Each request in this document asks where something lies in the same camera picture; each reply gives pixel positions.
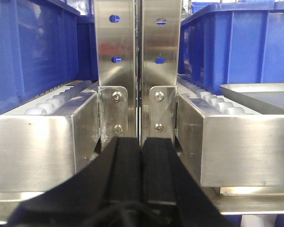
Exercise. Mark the steel shelf rail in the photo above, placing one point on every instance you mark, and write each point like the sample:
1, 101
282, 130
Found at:
237, 159
39, 152

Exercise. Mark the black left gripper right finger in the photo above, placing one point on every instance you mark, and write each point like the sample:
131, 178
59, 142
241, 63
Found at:
167, 182

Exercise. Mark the steel shelf upright post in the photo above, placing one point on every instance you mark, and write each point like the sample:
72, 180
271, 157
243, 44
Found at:
137, 47

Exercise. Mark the left steel shelf rail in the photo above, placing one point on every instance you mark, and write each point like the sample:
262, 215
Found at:
39, 152

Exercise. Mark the right steel shelf rail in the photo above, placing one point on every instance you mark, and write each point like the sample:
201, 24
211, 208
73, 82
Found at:
237, 159

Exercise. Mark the blue plastic bin right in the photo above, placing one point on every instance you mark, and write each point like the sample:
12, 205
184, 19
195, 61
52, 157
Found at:
229, 43

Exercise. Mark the blue plastic bin left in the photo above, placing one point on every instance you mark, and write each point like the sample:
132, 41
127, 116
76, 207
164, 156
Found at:
43, 44

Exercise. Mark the silver metal tray on shelf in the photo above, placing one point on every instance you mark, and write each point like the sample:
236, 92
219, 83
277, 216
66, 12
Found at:
265, 98

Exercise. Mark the blue plastic bin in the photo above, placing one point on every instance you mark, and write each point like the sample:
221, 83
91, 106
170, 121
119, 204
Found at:
229, 43
43, 44

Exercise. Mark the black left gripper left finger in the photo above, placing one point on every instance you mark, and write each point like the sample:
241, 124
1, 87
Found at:
108, 184

